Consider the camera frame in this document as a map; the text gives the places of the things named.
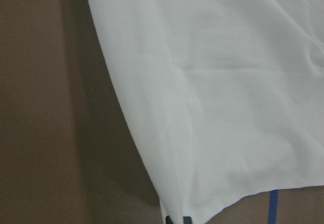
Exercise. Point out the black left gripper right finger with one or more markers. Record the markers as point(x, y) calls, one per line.
point(187, 220)

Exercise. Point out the white long-sleeve printed shirt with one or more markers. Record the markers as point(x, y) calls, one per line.
point(223, 98)

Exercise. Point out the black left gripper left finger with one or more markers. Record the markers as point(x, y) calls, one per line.
point(168, 220)

